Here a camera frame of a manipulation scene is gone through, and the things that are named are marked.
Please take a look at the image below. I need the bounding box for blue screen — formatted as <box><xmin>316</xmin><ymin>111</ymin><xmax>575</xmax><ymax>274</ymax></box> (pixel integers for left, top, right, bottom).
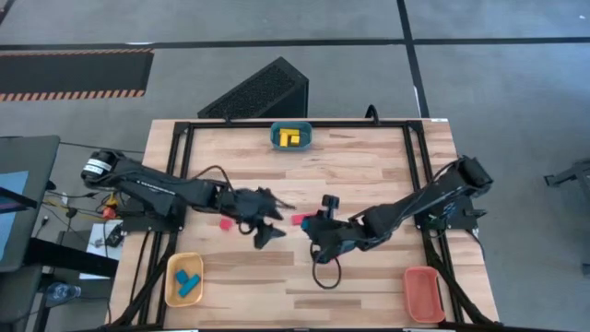
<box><xmin>0</xmin><ymin>170</ymin><xmax>30</xmax><ymax>262</ymax></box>

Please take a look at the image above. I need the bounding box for clear water bottle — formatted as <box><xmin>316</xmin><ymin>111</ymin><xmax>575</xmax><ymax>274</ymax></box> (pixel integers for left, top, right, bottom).
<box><xmin>45</xmin><ymin>281</ymin><xmax>83</xmax><ymax>308</ymax></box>

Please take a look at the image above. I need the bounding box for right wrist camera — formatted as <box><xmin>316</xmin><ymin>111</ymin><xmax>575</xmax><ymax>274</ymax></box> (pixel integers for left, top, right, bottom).
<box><xmin>321</xmin><ymin>194</ymin><xmax>342</xmax><ymax>220</ymax></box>

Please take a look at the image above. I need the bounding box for teal plastic bin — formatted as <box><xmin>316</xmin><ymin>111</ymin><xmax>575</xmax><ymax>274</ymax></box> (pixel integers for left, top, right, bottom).
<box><xmin>269</xmin><ymin>120</ymin><xmax>313</xmax><ymax>151</ymax></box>

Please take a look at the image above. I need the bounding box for white paper sheet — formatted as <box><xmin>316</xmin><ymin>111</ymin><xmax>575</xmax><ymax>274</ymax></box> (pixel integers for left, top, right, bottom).
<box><xmin>78</xmin><ymin>221</ymin><xmax>124</xmax><ymax>280</ymax></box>

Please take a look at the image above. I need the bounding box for orange cable connector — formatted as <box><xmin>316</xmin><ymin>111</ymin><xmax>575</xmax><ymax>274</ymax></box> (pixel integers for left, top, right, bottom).
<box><xmin>101</xmin><ymin>193</ymin><xmax>119</xmax><ymax>221</ymax></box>

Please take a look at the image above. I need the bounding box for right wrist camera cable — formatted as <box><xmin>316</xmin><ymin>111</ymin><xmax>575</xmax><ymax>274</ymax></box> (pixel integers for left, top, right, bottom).
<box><xmin>311</xmin><ymin>243</ymin><xmax>343</xmax><ymax>291</ymax></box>

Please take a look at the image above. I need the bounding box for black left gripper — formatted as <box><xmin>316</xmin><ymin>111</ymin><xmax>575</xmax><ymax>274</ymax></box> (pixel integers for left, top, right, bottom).
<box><xmin>216</xmin><ymin>186</ymin><xmax>297</xmax><ymax>251</ymax></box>

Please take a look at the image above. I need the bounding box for yellow plastic bin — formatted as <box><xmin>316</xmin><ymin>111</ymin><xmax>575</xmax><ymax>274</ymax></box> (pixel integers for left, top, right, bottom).
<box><xmin>164</xmin><ymin>252</ymin><xmax>205</xmax><ymax>308</ymax></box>

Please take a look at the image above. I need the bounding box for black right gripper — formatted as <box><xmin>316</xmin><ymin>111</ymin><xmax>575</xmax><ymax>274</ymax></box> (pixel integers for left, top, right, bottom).
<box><xmin>301</xmin><ymin>216</ymin><xmax>370</xmax><ymax>264</ymax></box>

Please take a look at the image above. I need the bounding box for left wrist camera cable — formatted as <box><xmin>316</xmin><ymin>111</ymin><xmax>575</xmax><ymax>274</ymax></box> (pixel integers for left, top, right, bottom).
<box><xmin>191</xmin><ymin>164</ymin><xmax>260</xmax><ymax>237</ymax></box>

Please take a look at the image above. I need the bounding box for black table frame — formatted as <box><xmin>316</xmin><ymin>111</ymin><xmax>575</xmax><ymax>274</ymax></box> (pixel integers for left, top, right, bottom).
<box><xmin>104</xmin><ymin>118</ymin><xmax>511</xmax><ymax>332</ymax></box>

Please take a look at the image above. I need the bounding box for black side shelf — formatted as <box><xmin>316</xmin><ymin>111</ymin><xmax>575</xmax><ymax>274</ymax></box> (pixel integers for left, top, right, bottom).
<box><xmin>25</xmin><ymin>230</ymin><xmax>119</xmax><ymax>279</ymax></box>

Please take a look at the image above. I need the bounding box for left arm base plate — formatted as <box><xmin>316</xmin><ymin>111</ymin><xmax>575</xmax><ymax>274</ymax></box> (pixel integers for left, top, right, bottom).
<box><xmin>120</xmin><ymin>202</ymin><xmax>186</xmax><ymax>233</ymax></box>

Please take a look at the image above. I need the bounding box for dark grey desk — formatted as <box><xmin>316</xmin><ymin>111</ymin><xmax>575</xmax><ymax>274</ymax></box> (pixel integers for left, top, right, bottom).
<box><xmin>0</xmin><ymin>135</ymin><xmax>62</xmax><ymax>273</ymax></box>

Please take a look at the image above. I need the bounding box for black hazard-striped floor mat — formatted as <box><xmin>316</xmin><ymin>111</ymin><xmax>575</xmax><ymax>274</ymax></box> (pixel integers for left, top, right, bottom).
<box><xmin>0</xmin><ymin>48</ymin><xmax>155</xmax><ymax>102</ymax></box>

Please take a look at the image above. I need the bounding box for black mesh computer case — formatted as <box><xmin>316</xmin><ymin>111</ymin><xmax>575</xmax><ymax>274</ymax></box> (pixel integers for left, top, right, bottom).
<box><xmin>196</xmin><ymin>56</ymin><xmax>310</xmax><ymax>120</ymax></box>

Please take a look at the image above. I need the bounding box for tangled cable bundle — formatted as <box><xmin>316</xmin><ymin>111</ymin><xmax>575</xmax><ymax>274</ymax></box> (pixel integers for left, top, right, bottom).
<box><xmin>35</xmin><ymin>182</ymin><xmax>122</xmax><ymax>239</ymax></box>

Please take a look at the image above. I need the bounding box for red-orange plastic bin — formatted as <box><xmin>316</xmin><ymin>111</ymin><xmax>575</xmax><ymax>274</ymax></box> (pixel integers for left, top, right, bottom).
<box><xmin>403</xmin><ymin>266</ymin><xmax>446</xmax><ymax>325</ymax></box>

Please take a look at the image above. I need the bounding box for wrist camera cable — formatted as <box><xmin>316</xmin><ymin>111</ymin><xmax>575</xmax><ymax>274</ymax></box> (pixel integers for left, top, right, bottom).
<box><xmin>191</xmin><ymin>164</ymin><xmax>260</xmax><ymax>237</ymax></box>
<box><xmin>311</xmin><ymin>243</ymin><xmax>343</xmax><ymax>291</ymax></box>

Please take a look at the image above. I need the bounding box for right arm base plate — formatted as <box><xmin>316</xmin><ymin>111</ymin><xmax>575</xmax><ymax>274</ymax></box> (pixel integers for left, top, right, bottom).
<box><xmin>410</xmin><ymin>193</ymin><xmax>488</xmax><ymax>231</ymax></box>

